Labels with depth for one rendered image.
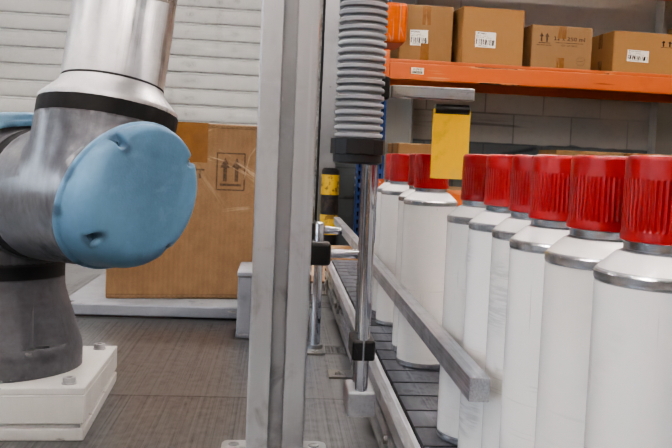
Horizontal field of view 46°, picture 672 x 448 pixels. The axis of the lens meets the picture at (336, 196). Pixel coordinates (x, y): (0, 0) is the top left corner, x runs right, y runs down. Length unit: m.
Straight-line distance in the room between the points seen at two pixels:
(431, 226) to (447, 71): 3.65
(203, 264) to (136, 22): 0.62
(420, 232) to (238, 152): 0.53
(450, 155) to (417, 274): 0.16
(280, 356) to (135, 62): 0.26
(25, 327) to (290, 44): 0.34
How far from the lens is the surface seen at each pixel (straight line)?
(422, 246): 0.74
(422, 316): 0.60
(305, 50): 0.60
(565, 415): 0.37
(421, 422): 0.62
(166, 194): 0.65
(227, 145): 1.22
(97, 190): 0.60
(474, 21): 4.52
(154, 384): 0.87
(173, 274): 1.23
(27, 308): 0.75
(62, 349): 0.76
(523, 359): 0.41
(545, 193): 0.41
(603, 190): 0.36
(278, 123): 0.60
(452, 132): 0.63
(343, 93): 0.50
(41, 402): 0.72
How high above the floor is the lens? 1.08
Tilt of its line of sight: 3 degrees down
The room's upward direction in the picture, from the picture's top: 2 degrees clockwise
